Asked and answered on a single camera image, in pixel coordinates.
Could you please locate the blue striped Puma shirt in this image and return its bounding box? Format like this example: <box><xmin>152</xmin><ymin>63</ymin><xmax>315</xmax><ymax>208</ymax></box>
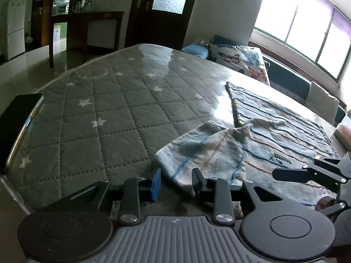
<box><xmin>154</xmin><ymin>83</ymin><xmax>338</xmax><ymax>207</ymax></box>

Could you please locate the tissue box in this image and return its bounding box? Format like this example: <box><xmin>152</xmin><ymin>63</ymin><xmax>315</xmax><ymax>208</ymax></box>
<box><xmin>333</xmin><ymin>124</ymin><xmax>351</xmax><ymax>150</ymax></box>

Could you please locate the grey cushion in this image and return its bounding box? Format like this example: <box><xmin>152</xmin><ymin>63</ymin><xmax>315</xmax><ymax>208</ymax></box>
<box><xmin>304</xmin><ymin>81</ymin><xmax>339</xmax><ymax>125</ymax></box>

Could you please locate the dark green sofa bench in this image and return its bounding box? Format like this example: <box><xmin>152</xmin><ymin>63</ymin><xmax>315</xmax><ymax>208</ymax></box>
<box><xmin>213</xmin><ymin>34</ymin><xmax>346</xmax><ymax>127</ymax></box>

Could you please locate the butterfly print pillow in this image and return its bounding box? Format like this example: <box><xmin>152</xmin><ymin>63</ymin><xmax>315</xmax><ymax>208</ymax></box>
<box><xmin>210</xmin><ymin>44</ymin><xmax>270</xmax><ymax>86</ymax></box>

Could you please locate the green framed window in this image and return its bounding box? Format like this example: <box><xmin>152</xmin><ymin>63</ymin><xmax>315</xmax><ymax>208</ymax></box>
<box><xmin>255</xmin><ymin>0</ymin><xmax>350</xmax><ymax>81</ymax></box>

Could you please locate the blue cushion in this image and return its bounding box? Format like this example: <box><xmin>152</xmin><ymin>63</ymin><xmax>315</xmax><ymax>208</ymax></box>
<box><xmin>181</xmin><ymin>44</ymin><xmax>210</xmax><ymax>59</ymax></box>

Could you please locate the dark wooden console table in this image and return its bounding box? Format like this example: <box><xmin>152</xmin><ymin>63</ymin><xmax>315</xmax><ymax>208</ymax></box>
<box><xmin>49</xmin><ymin>11</ymin><xmax>124</xmax><ymax>63</ymax></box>

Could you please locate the dark wooden door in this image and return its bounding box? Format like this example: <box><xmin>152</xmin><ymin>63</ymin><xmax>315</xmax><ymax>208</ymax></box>
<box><xmin>125</xmin><ymin>0</ymin><xmax>195</xmax><ymax>50</ymax></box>

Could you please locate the white refrigerator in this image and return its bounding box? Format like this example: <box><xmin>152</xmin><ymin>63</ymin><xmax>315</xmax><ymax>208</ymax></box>
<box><xmin>5</xmin><ymin>0</ymin><xmax>26</xmax><ymax>60</ymax></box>

